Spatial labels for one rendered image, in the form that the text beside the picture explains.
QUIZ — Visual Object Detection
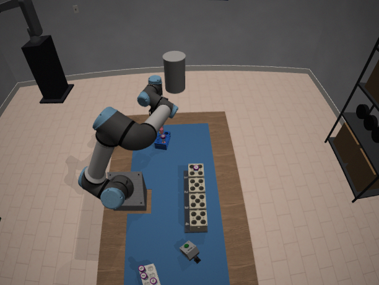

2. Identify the white tube rack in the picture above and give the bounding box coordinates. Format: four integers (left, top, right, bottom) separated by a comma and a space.
141, 264, 161, 285

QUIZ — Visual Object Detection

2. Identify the blue tube rack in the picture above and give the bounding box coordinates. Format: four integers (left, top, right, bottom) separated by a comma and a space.
154, 131, 170, 150

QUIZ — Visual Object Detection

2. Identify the blue bench mat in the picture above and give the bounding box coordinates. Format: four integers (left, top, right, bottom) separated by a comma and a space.
124, 123, 230, 285

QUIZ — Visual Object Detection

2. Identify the cream bucket adapter with holes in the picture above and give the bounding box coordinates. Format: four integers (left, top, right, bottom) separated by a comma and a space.
189, 178, 205, 194
188, 164, 204, 183
189, 193, 206, 211

